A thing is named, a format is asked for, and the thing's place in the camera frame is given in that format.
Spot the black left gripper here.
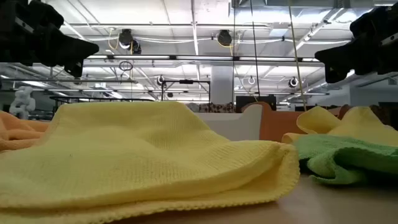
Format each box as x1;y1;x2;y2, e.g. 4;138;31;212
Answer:
0;0;100;78

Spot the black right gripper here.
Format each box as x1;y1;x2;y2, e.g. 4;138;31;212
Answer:
314;2;398;84

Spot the yellow microfiber towel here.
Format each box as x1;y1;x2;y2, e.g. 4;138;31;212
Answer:
0;101;301;224
281;105;398;147

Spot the green microfiber towel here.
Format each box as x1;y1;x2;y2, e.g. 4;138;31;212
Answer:
294;134;398;187

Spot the orange microfiber towel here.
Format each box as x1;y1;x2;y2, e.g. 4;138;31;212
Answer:
0;110;50;153

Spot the long ceiling light bar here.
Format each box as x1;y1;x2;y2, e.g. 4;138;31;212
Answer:
83;54;326;62

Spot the white robot figure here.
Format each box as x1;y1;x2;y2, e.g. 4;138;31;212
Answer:
8;86;37;121

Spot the orange plastic basket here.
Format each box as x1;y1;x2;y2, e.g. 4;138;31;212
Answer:
241;101;352;143

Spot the black monitor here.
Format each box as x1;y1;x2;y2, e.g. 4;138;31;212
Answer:
235;95;277;113

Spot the white concrete column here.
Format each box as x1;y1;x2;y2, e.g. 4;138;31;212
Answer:
210;65;234;105

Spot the white plastic basket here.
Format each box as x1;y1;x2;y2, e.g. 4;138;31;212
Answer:
194;104;264;141

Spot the yellow hanging cable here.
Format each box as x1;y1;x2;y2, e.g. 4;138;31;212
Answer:
287;0;308;112

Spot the black coiled cable loop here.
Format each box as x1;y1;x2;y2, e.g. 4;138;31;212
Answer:
119;60;134;72

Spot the black ceiling cord reel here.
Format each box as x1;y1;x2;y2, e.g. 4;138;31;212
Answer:
216;29;234;47
118;28;142;55

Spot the black hanging power cable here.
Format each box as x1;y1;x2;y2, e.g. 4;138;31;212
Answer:
249;0;261;98

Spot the thin black hanging cable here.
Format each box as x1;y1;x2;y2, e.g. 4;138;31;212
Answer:
232;0;236;104

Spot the black metal stand frame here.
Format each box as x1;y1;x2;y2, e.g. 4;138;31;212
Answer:
160;79;211;102

